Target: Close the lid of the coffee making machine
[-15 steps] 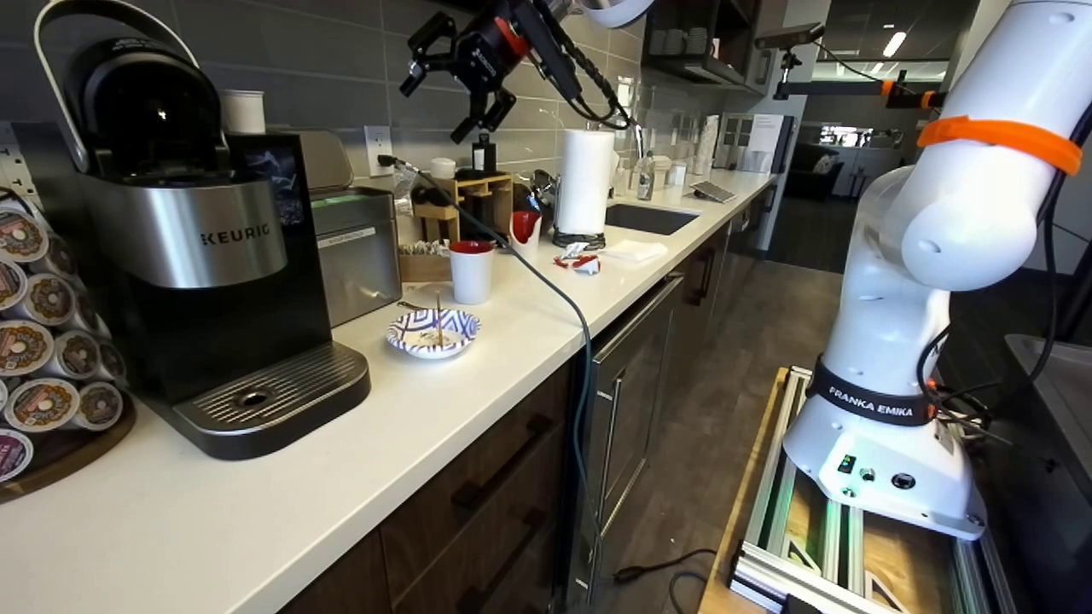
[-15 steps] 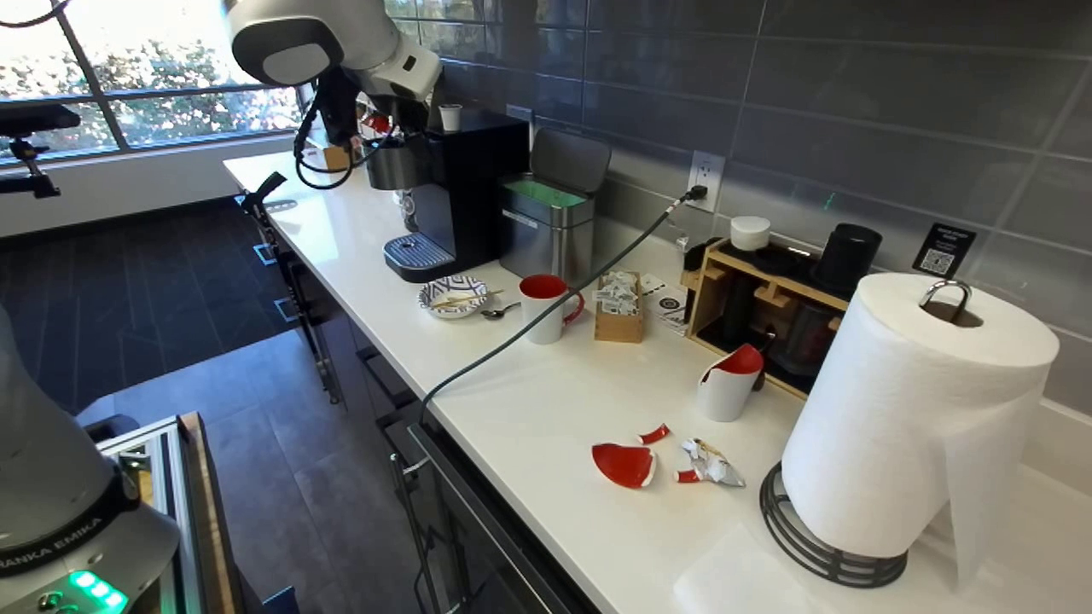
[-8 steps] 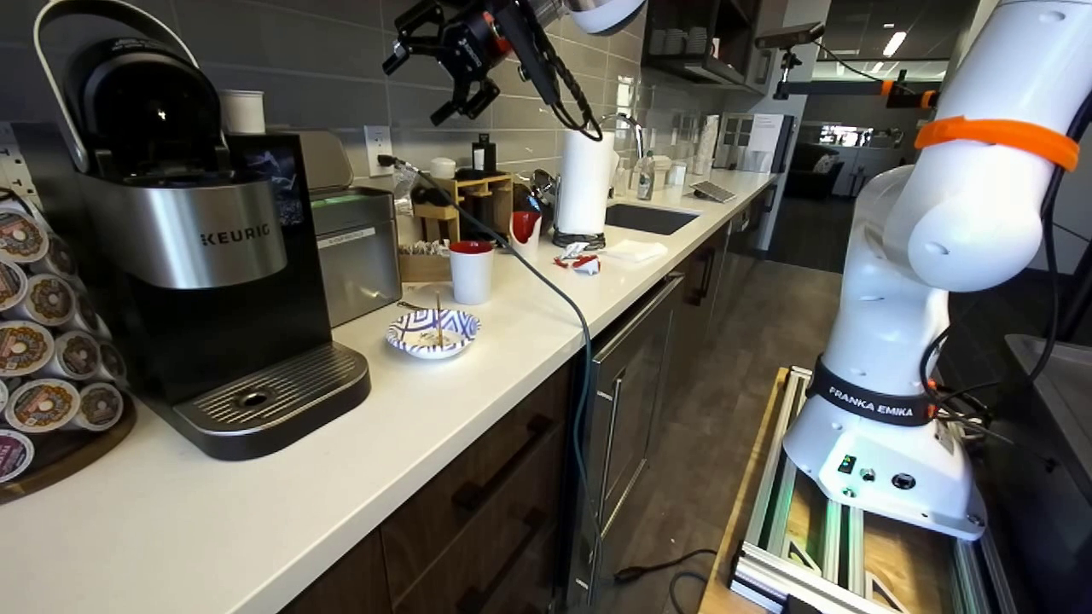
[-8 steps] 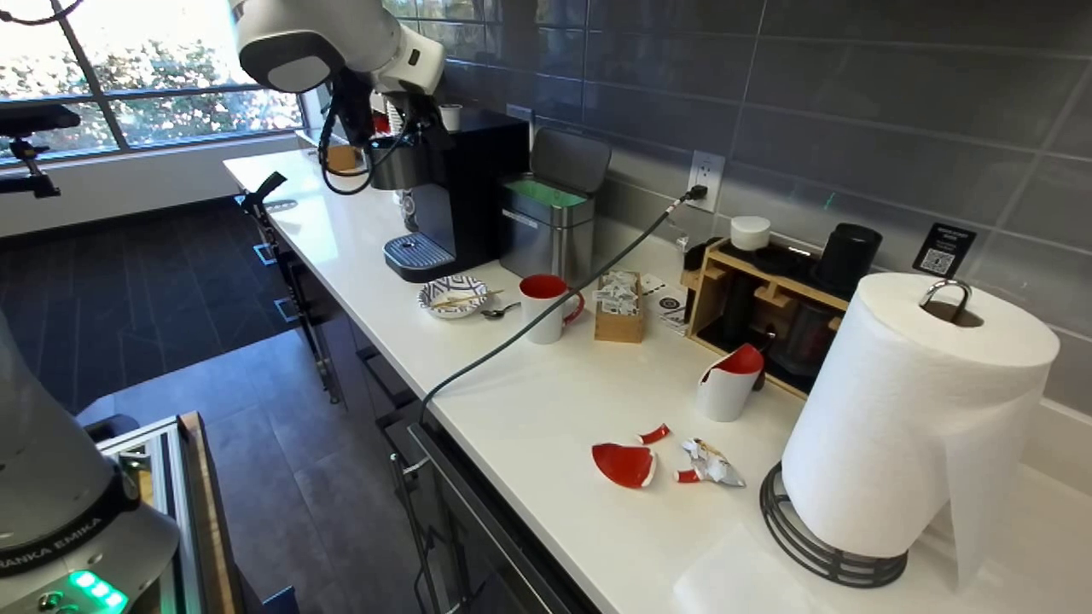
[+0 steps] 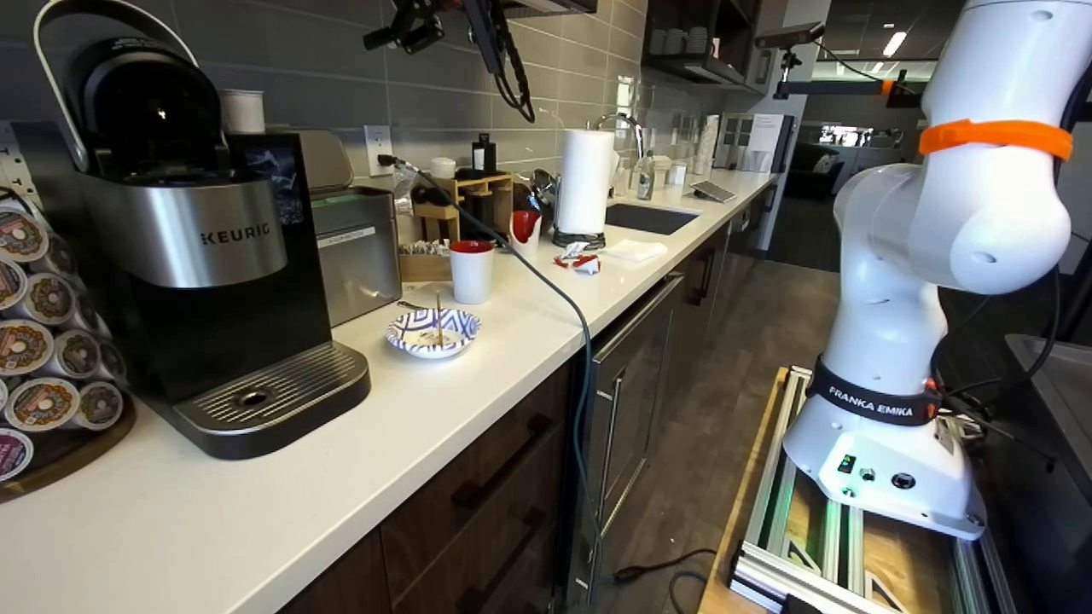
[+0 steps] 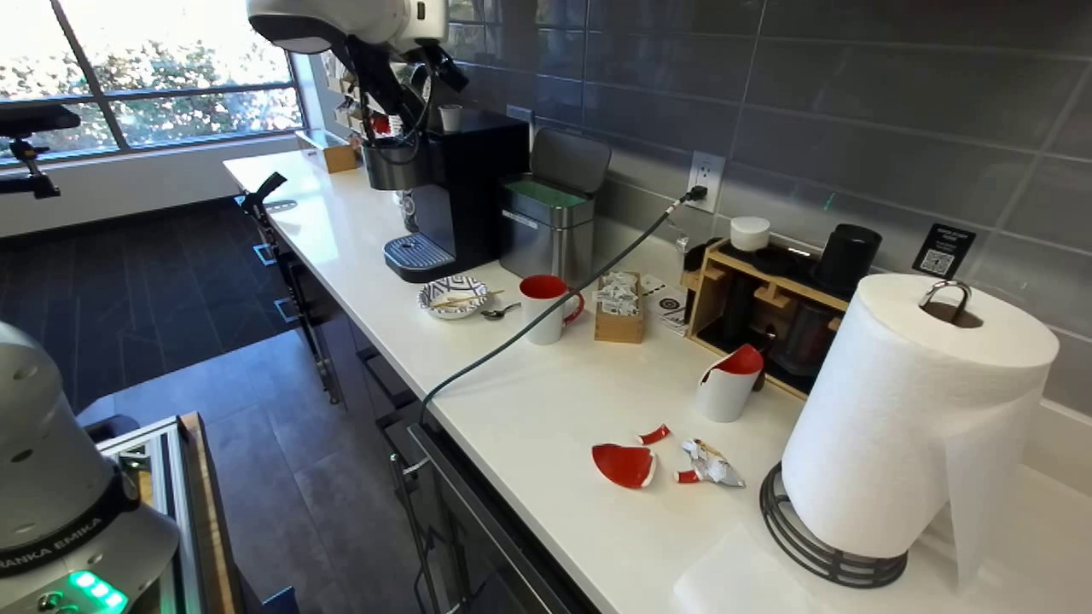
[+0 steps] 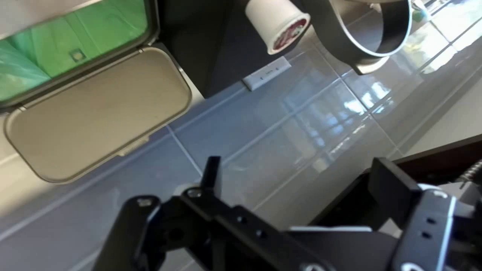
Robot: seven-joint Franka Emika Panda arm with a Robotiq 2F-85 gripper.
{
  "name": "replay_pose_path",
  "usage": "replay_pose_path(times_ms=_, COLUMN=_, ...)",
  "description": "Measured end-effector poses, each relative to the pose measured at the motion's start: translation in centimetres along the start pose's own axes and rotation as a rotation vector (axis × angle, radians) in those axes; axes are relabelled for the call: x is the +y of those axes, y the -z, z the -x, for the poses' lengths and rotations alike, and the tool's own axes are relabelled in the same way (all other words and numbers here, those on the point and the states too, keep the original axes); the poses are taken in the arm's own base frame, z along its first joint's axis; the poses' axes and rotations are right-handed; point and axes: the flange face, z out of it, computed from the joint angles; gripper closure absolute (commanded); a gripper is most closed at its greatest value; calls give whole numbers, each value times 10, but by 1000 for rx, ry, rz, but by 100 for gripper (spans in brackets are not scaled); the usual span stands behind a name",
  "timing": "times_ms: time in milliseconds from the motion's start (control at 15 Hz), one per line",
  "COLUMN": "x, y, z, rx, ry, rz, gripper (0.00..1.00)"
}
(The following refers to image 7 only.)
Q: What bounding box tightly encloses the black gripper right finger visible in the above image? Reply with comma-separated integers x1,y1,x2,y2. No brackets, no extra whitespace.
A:
368,157,482,271

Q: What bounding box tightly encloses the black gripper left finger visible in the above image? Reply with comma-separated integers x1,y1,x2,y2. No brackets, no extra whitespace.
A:
91,156,323,271

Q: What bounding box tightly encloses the black coffee making machine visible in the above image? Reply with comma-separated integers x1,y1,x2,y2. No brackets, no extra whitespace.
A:
156,0,329,100

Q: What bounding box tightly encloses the metal bowl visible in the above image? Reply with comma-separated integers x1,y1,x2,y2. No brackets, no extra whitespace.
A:
300,0,415,77

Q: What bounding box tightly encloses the white coffee pod red foil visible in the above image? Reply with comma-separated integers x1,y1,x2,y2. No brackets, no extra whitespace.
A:
244,0,312,56

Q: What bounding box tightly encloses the grey water tank flap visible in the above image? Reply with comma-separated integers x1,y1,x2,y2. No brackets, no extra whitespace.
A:
3,47,195,186

